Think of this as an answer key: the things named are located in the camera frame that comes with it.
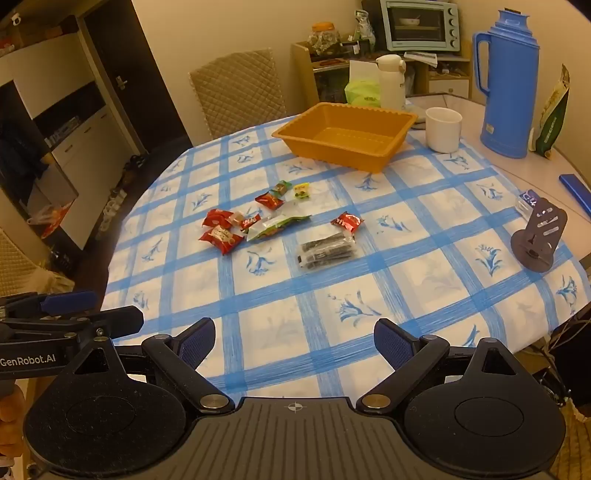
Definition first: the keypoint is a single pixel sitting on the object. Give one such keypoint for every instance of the green tissue pack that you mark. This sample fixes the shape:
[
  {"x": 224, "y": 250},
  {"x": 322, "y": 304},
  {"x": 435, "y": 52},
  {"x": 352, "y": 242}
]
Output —
[{"x": 362, "y": 92}]

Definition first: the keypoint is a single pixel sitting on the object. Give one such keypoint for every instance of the white insulated bottle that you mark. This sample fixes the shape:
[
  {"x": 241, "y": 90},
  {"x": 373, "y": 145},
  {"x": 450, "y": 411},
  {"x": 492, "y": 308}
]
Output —
[{"x": 391, "y": 83}]

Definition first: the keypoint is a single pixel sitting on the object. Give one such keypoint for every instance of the white cabinet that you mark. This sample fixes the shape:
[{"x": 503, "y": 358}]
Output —
[{"x": 83, "y": 157}]

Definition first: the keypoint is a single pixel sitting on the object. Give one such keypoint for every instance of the small red candy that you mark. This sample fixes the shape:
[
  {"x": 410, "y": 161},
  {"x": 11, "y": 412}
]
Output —
[{"x": 251, "y": 223}]

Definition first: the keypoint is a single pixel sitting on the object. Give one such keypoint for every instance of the red snack packet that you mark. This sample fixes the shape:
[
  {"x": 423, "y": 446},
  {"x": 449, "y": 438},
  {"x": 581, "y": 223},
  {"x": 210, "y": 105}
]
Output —
[
  {"x": 270, "y": 201},
  {"x": 221, "y": 239},
  {"x": 217, "y": 218},
  {"x": 347, "y": 221}
]

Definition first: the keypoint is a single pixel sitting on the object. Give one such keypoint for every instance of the dark door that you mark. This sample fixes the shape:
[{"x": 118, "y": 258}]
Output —
[{"x": 138, "y": 69}]

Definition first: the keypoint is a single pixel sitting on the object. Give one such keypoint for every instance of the dark phone stand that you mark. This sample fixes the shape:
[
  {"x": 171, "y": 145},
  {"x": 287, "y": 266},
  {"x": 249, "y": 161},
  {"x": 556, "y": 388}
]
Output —
[{"x": 540, "y": 230}]

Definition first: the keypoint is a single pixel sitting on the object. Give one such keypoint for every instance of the green yellow snack bag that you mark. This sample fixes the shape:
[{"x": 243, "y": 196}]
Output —
[{"x": 554, "y": 120}]

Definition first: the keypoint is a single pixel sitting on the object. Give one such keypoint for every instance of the row of shoes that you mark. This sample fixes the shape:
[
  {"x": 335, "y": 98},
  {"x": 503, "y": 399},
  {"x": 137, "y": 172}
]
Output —
[{"x": 120, "y": 189}]

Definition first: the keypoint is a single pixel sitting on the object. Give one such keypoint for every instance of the white bowl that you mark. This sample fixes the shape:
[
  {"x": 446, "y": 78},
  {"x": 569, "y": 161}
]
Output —
[{"x": 409, "y": 21}]

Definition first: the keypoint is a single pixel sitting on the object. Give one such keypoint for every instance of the green white snack packet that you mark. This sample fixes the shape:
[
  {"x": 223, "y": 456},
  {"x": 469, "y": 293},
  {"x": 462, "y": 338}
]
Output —
[{"x": 277, "y": 226}]

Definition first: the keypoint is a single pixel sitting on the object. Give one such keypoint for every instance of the blue checkered tablecloth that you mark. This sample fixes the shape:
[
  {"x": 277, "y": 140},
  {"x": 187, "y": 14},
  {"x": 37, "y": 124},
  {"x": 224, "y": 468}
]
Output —
[{"x": 286, "y": 300}]

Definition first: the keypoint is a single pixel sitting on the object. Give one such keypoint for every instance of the green white bag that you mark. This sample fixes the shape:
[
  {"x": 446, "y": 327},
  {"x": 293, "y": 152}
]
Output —
[{"x": 364, "y": 25}]

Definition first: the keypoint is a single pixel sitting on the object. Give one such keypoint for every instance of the teal toaster oven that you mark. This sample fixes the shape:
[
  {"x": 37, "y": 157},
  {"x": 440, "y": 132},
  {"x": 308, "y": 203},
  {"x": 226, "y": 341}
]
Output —
[{"x": 418, "y": 23}]

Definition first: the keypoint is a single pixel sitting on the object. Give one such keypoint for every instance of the orange plastic basket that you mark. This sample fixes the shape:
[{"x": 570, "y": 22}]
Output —
[{"x": 341, "y": 138}]

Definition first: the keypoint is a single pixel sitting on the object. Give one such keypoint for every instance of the small white blue box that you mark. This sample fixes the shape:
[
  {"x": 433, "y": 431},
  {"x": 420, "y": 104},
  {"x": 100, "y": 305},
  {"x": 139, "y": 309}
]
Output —
[{"x": 527, "y": 203}]

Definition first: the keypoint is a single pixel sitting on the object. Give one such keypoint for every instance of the flat blue box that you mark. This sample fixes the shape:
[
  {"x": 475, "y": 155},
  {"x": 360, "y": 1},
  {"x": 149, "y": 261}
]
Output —
[{"x": 577, "y": 189}]

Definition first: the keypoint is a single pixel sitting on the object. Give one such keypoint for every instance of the black seaweed packet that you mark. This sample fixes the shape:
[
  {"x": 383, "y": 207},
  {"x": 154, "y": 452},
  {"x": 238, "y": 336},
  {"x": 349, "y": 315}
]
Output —
[{"x": 325, "y": 251}]

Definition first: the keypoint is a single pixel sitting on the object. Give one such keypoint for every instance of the jar with orange lid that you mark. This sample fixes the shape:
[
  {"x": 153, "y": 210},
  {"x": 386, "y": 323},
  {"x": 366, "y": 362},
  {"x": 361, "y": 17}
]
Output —
[{"x": 324, "y": 39}]

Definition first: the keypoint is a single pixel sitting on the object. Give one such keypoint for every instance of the white cup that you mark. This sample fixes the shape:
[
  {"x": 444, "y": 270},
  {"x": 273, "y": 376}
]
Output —
[{"x": 443, "y": 131}]

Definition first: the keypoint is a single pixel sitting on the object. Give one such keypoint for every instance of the red plastic bag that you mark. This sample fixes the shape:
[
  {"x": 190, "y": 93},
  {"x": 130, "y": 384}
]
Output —
[{"x": 51, "y": 219}]

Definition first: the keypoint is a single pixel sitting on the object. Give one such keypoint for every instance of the wooden shelf unit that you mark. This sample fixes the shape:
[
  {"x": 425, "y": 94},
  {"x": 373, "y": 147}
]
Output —
[{"x": 448, "y": 85}]

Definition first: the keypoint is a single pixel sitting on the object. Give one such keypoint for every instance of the person's left hand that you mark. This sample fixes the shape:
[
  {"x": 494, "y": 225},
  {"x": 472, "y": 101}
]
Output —
[{"x": 8, "y": 406}]

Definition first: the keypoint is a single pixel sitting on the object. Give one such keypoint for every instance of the blue thermos jug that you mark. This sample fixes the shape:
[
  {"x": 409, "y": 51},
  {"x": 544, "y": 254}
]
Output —
[{"x": 510, "y": 92}]

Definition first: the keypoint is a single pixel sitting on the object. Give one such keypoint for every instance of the white security camera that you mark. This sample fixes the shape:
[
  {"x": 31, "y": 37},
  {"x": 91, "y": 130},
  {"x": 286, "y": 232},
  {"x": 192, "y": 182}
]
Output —
[{"x": 16, "y": 19}]

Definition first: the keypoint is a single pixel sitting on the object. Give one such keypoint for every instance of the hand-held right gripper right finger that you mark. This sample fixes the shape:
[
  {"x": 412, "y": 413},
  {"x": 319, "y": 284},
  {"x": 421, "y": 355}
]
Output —
[{"x": 391, "y": 344}]

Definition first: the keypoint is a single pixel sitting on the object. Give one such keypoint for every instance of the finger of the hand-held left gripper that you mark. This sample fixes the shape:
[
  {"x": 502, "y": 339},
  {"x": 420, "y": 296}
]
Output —
[
  {"x": 69, "y": 301},
  {"x": 115, "y": 321}
]

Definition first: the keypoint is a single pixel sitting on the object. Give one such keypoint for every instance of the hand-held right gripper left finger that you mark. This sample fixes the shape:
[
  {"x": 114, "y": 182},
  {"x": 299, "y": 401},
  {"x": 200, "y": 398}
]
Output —
[{"x": 197, "y": 345}]

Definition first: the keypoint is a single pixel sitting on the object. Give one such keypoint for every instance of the stack of papers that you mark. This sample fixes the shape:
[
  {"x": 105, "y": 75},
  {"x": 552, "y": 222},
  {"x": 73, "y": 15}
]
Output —
[{"x": 421, "y": 57}]

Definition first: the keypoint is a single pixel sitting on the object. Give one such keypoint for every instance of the quilted beige chair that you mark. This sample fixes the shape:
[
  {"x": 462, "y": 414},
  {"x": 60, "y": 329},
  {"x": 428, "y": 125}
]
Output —
[
  {"x": 240, "y": 92},
  {"x": 16, "y": 263}
]

